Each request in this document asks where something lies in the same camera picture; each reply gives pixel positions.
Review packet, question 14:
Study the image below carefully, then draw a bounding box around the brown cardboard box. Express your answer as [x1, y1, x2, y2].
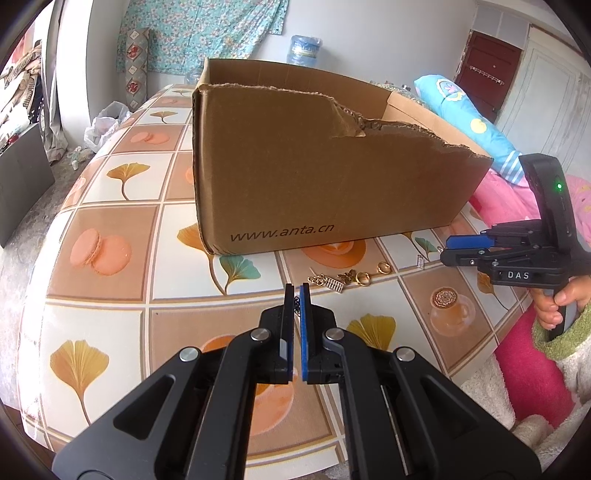
[192, 59, 492, 255]

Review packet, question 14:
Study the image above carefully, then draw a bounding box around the floral teal hanging cloth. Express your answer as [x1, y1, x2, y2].
[116, 0, 290, 75]

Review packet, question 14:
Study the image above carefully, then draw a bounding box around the rolled patterned mat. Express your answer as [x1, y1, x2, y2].
[124, 28, 149, 112]

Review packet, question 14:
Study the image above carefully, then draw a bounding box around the patterned tablecloth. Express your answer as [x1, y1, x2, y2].
[17, 85, 520, 451]

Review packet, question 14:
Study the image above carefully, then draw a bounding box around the dark grey cabinet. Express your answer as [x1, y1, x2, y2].
[0, 124, 55, 247]

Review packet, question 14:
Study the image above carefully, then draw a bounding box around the white plastic bag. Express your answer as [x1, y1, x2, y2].
[83, 101, 131, 153]

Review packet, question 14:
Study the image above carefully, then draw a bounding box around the gold chain jewelry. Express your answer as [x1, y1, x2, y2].
[308, 269, 372, 294]

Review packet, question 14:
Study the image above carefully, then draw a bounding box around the blue water jug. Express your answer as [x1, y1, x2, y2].
[287, 35, 322, 68]

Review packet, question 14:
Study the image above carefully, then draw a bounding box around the pink blanket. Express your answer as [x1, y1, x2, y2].
[461, 170, 590, 432]

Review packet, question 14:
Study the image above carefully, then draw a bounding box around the dark red door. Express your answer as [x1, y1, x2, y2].
[455, 31, 522, 123]

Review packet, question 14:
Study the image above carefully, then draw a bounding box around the right hand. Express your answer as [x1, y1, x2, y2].
[530, 275, 591, 330]

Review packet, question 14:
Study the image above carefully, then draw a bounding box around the blue cartoon pillow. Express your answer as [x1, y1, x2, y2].
[414, 74, 527, 187]

